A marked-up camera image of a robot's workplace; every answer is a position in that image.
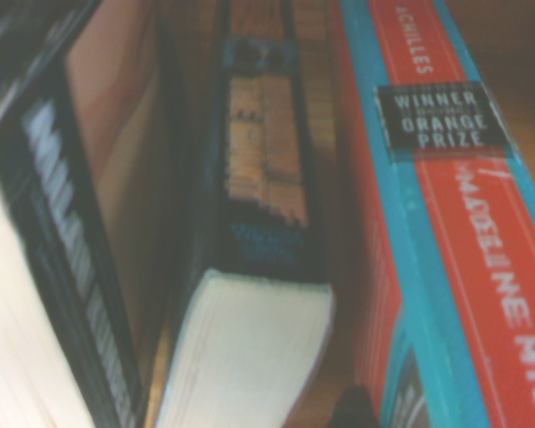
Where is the black book with white lettering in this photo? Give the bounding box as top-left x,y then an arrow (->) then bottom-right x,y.
0,44 -> 149,428

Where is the dark blue orange patterned book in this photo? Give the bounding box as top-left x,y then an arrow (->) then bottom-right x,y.
153,0 -> 353,428

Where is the teal and red paperback book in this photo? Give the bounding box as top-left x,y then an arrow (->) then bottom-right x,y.
333,0 -> 535,428

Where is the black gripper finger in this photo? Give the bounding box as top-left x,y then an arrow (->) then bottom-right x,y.
328,385 -> 381,428

